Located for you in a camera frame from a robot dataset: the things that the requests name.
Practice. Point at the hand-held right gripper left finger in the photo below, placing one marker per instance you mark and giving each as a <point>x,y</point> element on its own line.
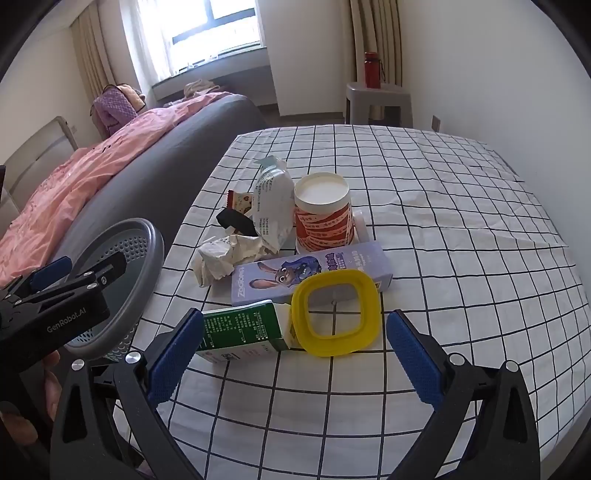
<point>173,360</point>

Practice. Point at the beige curtain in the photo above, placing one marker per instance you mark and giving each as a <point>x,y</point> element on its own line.
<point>97,41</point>
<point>374,27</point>

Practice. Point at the grey perforated waste basket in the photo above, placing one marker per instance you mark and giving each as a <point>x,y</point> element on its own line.
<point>148,258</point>

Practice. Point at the red water bottle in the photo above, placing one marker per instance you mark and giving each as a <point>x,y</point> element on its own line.
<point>372,69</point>

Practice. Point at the black checked white cloth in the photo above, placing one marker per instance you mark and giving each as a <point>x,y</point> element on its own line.
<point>461,230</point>

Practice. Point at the red-ended heart print wrapper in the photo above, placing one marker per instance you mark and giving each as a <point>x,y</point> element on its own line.
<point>240,203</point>

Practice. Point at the orange and white paper cup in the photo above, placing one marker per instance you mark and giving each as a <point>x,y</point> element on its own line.
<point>323,217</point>

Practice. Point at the window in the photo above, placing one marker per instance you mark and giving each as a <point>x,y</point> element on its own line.
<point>203,27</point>

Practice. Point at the black wristband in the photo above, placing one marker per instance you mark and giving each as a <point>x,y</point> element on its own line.
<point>235,220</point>

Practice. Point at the beige crumpled clothes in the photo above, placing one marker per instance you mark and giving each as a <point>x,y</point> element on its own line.
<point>199,87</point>

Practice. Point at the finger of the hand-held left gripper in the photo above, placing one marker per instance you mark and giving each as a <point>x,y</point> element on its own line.
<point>51,272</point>
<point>104,272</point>

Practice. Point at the pink blanket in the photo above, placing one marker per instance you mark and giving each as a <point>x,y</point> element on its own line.
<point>92,175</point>

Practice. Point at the person's left hand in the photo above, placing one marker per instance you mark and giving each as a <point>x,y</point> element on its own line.
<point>53,383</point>

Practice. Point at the grey windowsill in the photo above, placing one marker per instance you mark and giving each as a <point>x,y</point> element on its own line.
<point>221,74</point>

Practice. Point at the grey plastic stool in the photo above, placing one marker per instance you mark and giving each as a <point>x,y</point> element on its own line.
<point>378,94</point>

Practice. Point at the green and white milk carton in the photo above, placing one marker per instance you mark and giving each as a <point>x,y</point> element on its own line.
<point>240,323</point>

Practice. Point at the grey bed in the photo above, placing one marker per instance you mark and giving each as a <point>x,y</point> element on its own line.
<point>184,152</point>

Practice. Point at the purple rabbit print box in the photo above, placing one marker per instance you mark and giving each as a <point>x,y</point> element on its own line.
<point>277,277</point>

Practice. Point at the wall outlet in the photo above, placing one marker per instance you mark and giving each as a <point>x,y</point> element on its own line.
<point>435,123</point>

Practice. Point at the white and teal snack packet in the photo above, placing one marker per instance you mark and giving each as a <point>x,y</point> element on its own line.
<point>272,207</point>

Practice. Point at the grey headboard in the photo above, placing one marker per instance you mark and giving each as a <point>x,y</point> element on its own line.
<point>37,147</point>

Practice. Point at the white paper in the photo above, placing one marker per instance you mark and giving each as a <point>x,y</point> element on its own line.
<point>217,258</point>

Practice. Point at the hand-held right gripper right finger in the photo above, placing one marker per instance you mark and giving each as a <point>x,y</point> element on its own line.
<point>415,364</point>

